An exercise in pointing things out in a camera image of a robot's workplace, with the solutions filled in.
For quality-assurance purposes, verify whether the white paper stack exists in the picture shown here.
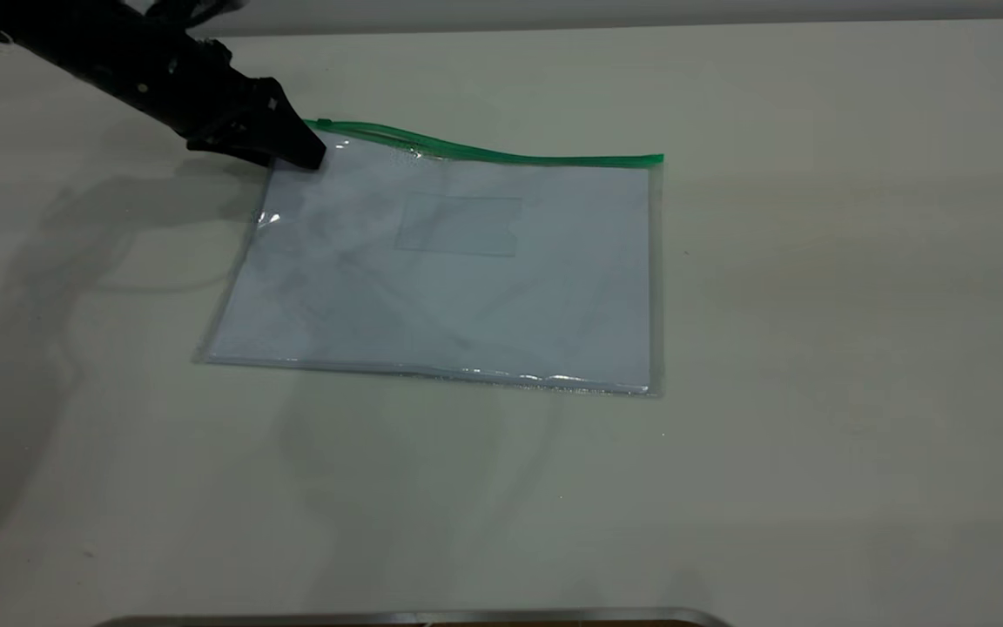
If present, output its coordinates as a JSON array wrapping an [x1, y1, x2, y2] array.
[[205, 144, 650, 390]]

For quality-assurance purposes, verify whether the silver metal table rim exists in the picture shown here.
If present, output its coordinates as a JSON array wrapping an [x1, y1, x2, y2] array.
[[92, 607, 733, 627]]

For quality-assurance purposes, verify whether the clear plastic green-zip bag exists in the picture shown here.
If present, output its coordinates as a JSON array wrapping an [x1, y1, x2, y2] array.
[[194, 119, 665, 399]]

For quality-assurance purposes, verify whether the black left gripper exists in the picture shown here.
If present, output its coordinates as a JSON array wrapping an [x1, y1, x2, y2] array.
[[118, 13, 326, 170]]

